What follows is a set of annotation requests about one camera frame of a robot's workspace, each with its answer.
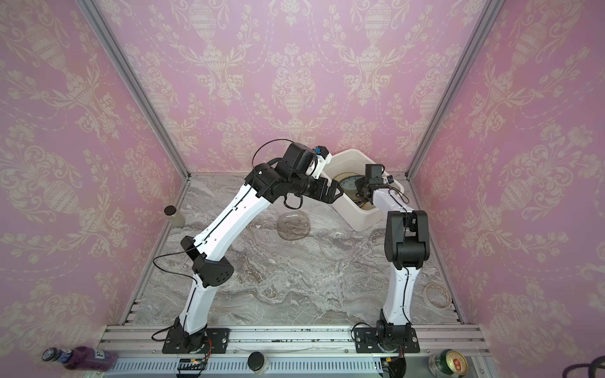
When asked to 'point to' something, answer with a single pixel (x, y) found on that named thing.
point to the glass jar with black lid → (176, 220)
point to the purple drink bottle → (82, 357)
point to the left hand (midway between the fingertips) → (333, 190)
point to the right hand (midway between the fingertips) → (360, 181)
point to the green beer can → (448, 363)
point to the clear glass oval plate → (293, 225)
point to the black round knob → (257, 363)
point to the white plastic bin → (353, 161)
